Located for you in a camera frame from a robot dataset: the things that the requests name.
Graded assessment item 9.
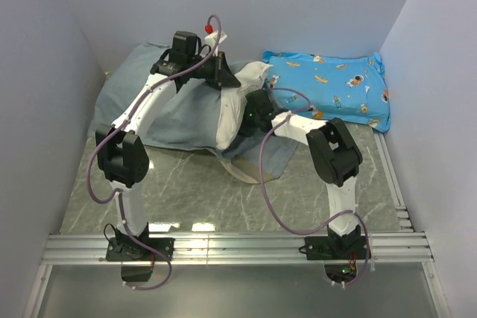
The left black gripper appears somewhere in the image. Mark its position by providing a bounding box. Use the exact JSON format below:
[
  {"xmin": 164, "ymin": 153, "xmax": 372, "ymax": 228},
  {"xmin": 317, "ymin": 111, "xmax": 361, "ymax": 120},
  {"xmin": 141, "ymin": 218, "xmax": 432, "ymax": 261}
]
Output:
[{"xmin": 188, "ymin": 51, "xmax": 241, "ymax": 88}]

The white pillow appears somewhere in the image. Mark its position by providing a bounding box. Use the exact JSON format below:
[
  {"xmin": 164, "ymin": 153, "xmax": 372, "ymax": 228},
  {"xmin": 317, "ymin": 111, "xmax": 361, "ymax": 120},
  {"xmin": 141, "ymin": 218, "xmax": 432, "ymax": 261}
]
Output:
[{"xmin": 215, "ymin": 61, "xmax": 273, "ymax": 151}]

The grey-blue pillowcase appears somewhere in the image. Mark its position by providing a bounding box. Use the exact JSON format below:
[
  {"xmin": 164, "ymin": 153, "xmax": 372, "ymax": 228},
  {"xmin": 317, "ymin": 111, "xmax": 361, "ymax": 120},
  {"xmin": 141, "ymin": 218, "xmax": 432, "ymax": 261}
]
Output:
[{"xmin": 88, "ymin": 42, "xmax": 297, "ymax": 181}]

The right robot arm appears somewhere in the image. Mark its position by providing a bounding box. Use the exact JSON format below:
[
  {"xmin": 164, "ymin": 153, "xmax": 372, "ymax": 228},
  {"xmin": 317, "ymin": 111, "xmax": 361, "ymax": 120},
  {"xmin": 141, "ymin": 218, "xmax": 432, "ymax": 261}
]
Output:
[{"xmin": 244, "ymin": 89, "xmax": 367, "ymax": 258}]

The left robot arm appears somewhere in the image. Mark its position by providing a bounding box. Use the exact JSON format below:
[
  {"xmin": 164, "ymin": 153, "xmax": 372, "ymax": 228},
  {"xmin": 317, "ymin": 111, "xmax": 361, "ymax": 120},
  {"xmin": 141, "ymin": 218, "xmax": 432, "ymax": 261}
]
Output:
[{"xmin": 93, "ymin": 25, "xmax": 240, "ymax": 260}]

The blue cartoon print pillow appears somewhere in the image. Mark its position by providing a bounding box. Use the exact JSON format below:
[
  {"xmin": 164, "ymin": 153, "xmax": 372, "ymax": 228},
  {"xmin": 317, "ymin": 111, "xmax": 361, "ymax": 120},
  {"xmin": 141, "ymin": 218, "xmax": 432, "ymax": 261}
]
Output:
[{"xmin": 262, "ymin": 51, "xmax": 391, "ymax": 133}]

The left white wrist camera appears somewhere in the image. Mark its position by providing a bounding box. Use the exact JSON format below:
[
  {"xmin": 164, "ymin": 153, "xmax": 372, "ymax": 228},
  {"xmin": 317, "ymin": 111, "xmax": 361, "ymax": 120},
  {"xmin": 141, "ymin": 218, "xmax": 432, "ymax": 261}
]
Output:
[{"xmin": 204, "ymin": 24, "xmax": 228, "ymax": 56}]

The right side aluminium rail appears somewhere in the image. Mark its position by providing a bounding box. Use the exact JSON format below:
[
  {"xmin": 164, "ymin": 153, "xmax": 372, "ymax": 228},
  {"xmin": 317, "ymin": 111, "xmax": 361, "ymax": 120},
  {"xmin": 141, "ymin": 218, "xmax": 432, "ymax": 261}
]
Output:
[{"xmin": 373, "ymin": 130, "xmax": 415, "ymax": 232}]

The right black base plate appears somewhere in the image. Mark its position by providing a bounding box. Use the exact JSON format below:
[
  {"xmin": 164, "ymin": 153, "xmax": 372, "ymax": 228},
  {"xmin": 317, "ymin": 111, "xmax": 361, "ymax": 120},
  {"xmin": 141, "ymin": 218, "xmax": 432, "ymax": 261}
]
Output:
[{"xmin": 298, "ymin": 235, "xmax": 371, "ymax": 287}]

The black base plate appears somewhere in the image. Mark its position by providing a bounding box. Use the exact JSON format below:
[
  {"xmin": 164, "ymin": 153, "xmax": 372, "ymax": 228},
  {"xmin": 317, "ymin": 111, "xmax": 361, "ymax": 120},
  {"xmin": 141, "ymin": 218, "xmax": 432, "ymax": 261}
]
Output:
[
  {"xmin": 298, "ymin": 235, "xmax": 371, "ymax": 287},
  {"xmin": 103, "ymin": 223, "xmax": 175, "ymax": 285}
]

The aluminium mounting rail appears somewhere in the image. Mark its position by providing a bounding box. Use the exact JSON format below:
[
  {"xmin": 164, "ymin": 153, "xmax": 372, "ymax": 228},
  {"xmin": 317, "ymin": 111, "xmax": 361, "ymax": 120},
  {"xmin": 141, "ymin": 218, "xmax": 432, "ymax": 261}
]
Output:
[{"xmin": 40, "ymin": 232, "xmax": 434, "ymax": 266}]

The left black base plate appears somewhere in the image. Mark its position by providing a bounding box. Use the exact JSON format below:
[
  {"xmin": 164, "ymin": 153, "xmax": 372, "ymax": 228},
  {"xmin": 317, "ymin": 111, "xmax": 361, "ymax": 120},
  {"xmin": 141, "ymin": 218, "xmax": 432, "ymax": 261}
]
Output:
[{"xmin": 103, "ymin": 223, "xmax": 175, "ymax": 285}]

